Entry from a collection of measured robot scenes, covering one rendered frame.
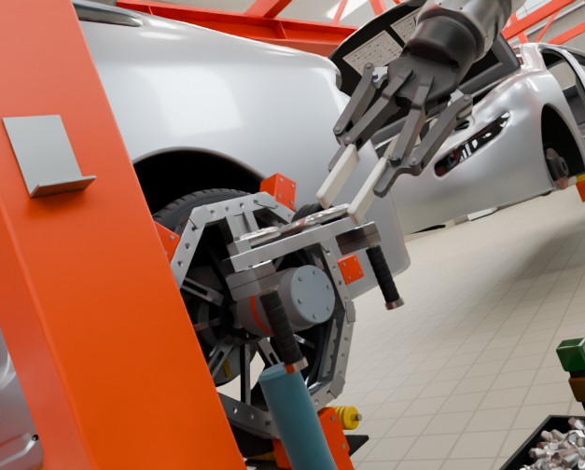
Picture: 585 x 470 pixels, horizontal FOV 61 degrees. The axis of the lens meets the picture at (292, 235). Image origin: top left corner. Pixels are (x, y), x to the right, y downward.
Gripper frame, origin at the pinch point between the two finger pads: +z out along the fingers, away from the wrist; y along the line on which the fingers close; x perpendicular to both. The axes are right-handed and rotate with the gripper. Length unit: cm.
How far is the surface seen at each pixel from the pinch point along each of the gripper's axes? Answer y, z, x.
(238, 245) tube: -26.7, 9.1, 30.7
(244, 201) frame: -46, -3, 52
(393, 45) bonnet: -164, -218, 274
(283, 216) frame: -40, -6, 62
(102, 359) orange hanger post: -12.1, 29.7, -2.3
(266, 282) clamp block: -18.8, 11.9, 32.8
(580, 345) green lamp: 28.5, -5.5, 38.6
